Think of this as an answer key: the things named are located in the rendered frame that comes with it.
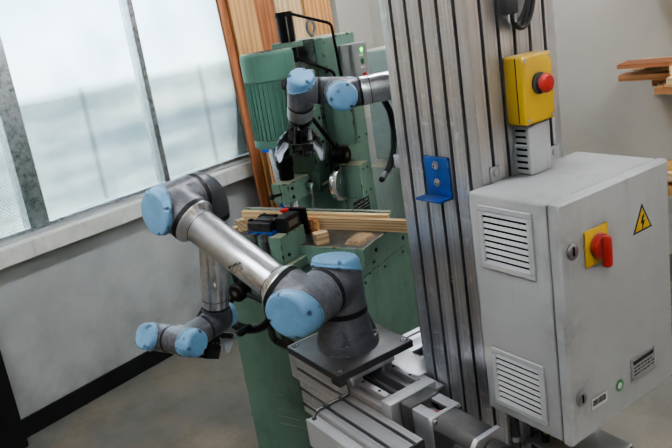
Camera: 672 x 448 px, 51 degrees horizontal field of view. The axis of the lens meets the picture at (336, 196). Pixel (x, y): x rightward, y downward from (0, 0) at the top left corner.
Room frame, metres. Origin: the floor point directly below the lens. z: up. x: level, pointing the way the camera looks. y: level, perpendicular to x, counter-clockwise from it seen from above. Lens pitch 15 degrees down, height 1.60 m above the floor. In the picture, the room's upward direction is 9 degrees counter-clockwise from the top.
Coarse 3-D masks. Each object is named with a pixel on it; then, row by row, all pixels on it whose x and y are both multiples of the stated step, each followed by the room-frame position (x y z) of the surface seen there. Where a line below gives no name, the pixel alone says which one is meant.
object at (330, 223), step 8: (320, 216) 2.27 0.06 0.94; (328, 216) 2.25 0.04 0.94; (320, 224) 2.25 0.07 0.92; (328, 224) 2.23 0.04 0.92; (336, 224) 2.21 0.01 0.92; (344, 224) 2.20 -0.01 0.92; (352, 224) 2.18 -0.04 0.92; (360, 224) 2.16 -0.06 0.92; (368, 224) 2.15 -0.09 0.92; (376, 224) 2.13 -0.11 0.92; (384, 224) 2.12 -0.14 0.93; (392, 224) 2.10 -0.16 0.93; (400, 224) 2.09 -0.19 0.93; (400, 232) 2.09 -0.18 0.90
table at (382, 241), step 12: (312, 240) 2.14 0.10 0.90; (336, 240) 2.11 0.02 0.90; (372, 240) 2.05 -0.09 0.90; (384, 240) 2.10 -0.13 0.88; (312, 252) 2.09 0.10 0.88; (324, 252) 2.06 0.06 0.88; (360, 252) 1.99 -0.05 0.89; (372, 252) 2.03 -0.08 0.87; (288, 264) 2.04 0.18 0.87; (300, 264) 2.07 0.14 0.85
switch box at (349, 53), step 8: (344, 48) 2.47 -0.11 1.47; (352, 48) 2.45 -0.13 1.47; (344, 56) 2.47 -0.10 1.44; (352, 56) 2.46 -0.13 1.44; (360, 56) 2.49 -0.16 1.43; (344, 64) 2.48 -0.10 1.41; (352, 64) 2.46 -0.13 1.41; (360, 64) 2.48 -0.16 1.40; (368, 64) 2.54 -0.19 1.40; (344, 72) 2.48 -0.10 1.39; (352, 72) 2.46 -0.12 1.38; (360, 72) 2.48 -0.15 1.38; (368, 72) 2.52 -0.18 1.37
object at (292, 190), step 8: (296, 176) 2.36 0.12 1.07; (304, 176) 2.35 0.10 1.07; (272, 184) 2.29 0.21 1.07; (280, 184) 2.28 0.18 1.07; (288, 184) 2.26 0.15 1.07; (296, 184) 2.30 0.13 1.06; (304, 184) 2.34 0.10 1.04; (280, 192) 2.28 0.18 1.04; (288, 192) 2.26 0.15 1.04; (296, 192) 2.29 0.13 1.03; (304, 192) 2.33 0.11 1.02; (280, 200) 2.28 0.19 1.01; (288, 200) 2.26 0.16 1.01; (296, 200) 2.29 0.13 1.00
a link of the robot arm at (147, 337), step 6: (144, 324) 1.74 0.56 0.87; (150, 324) 1.74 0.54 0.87; (156, 324) 1.75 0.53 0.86; (162, 324) 1.76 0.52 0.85; (168, 324) 1.76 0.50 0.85; (174, 324) 1.82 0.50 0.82; (138, 330) 1.74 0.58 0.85; (144, 330) 1.73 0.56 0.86; (150, 330) 1.72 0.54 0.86; (156, 330) 1.73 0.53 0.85; (162, 330) 1.82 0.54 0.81; (138, 336) 1.74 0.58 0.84; (144, 336) 1.72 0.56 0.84; (150, 336) 1.71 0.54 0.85; (156, 336) 1.72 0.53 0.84; (138, 342) 1.73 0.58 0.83; (144, 342) 1.71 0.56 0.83; (150, 342) 1.70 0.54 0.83; (156, 342) 1.72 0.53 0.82; (144, 348) 1.71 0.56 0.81; (150, 348) 1.71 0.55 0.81; (156, 348) 1.72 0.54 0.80
